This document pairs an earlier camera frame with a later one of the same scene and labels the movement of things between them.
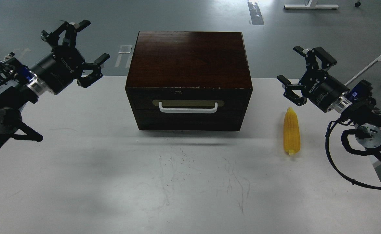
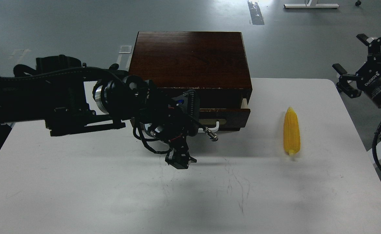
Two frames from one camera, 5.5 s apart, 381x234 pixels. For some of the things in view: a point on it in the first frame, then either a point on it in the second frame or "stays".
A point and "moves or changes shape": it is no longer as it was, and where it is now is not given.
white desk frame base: (311, 5) stays
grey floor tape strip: (256, 16) stays
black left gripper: (55, 71) -> (178, 156)
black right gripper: (317, 85) -> (377, 79)
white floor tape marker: (124, 49) stays
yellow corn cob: (292, 138) stays
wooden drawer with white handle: (189, 109) moves or changes shape
